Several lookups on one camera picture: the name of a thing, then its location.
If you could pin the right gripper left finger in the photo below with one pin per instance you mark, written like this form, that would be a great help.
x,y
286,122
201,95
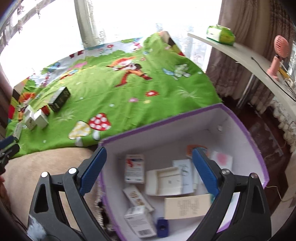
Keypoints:
x,y
47,218

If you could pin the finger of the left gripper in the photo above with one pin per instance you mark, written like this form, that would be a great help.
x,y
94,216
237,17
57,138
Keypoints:
x,y
7,141
7,154

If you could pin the pink desk fan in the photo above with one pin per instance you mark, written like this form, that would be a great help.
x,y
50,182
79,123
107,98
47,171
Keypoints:
x,y
281,47

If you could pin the white curved shelf table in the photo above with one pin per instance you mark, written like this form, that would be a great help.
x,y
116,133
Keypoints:
x,y
258,66

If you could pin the white logo box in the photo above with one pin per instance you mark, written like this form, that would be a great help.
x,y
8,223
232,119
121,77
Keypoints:
x,y
185,167

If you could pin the green cartoon cloth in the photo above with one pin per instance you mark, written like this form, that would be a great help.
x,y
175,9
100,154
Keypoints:
x,y
114,88

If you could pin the white JI YIN MUSIC box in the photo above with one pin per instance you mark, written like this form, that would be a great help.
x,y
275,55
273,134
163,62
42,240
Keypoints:
x,y
40,119

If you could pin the silver white cube box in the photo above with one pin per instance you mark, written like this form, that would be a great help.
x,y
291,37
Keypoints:
x,y
28,118

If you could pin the small blue cube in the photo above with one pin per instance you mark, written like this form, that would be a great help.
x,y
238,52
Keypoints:
x,y
162,227

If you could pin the beige sofa cushion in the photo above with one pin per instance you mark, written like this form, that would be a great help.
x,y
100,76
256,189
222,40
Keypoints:
x,y
22,175

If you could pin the silver green medicine box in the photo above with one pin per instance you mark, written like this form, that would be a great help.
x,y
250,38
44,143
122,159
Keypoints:
x,y
18,130

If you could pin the white gold pattern box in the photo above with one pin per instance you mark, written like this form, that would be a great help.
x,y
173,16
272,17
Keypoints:
x,y
136,197

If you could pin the green tissue pack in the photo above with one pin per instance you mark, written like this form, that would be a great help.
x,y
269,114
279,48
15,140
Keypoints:
x,y
221,34

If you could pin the small medicine box red-blue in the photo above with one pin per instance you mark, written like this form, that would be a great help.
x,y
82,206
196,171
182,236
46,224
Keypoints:
x,y
134,169

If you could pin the purple white cardboard box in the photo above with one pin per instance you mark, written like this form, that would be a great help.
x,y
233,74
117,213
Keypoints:
x,y
214,128

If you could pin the white open tray box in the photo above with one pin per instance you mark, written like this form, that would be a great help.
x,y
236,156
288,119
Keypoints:
x,y
164,182

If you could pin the black tall box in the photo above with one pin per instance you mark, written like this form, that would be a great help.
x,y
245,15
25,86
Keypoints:
x,y
59,99

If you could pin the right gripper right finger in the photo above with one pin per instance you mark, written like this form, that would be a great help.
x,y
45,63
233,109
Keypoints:
x,y
251,219

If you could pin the beige text box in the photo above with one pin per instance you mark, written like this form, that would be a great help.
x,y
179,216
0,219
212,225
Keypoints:
x,y
187,207

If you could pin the large white medicine box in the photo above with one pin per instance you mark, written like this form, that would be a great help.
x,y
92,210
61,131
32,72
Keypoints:
x,y
140,221

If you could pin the white box pink print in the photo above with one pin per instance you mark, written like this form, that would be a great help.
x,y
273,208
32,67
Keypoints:
x,y
224,161

